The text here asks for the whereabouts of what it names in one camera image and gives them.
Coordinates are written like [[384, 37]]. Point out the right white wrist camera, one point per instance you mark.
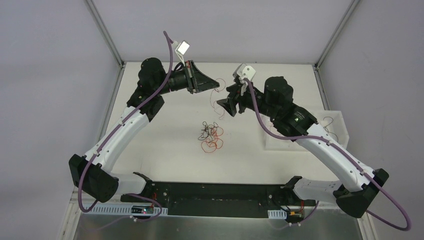
[[242, 73]]

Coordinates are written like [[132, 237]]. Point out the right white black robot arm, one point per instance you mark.
[[357, 184]]

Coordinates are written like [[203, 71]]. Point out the clear plastic compartment tray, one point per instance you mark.
[[332, 122]]

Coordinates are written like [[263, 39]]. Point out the right white slotted cable duct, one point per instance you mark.
[[277, 214]]

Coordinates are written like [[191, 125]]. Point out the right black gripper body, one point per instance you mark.
[[240, 99]]

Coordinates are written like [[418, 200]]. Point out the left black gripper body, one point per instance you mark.
[[190, 76]]

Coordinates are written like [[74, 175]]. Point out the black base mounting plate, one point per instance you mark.
[[229, 200]]

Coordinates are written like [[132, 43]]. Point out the left white slotted cable duct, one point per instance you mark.
[[140, 210]]

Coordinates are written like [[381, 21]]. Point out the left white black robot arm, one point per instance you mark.
[[92, 172]]

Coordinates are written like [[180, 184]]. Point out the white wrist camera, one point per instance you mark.
[[242, 73], [180, 48]]

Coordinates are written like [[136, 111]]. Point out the white slotted cable duct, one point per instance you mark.
[[277, 214], [140, 210]]

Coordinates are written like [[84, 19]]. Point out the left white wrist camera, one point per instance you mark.
[[180, 48]]

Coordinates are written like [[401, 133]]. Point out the aluminium frame rail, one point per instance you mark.
[[346, 200]]

